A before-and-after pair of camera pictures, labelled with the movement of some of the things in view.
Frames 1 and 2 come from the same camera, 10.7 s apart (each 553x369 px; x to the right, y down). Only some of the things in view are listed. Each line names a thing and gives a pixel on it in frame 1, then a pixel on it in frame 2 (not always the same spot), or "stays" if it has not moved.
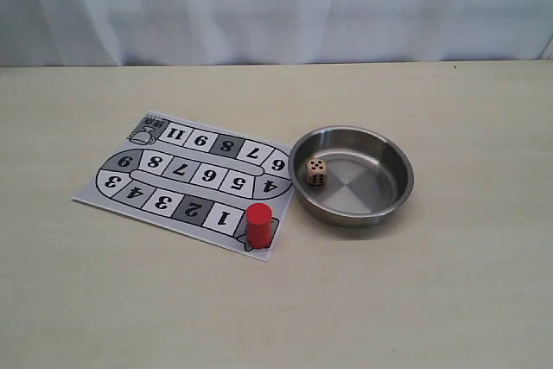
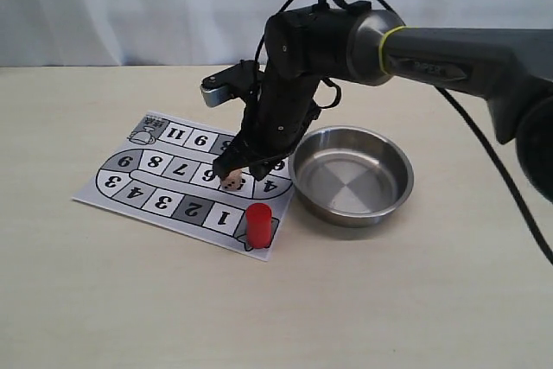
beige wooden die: x=316 y=171 → x=232 y=181
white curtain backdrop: x=79 y=10 stays
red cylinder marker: x=258 y=221 stays
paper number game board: x=193 y=179 stays
